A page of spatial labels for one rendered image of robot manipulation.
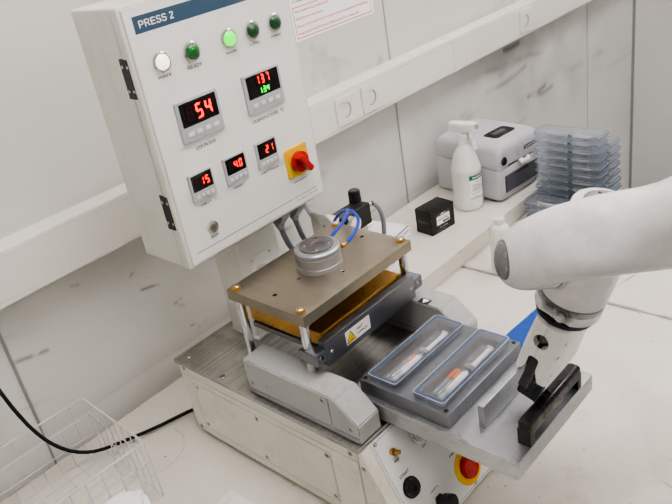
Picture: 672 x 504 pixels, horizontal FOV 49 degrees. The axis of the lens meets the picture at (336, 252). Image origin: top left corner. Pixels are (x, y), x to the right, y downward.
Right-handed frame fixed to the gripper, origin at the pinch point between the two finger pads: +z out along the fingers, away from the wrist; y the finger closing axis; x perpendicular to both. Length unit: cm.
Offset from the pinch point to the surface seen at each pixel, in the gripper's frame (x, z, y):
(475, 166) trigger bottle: 56, 30, 83
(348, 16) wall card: 93, -3, 68
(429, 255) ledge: 49, 41, 56
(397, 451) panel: 11.6, 15.7, -12.3
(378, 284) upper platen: 31.4, 6.4, 5.6
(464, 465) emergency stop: 4.5, 23.6, -1.3
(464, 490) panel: 2.6, 27.0, -3.0
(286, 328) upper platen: 37.4, 10.3, -10.3
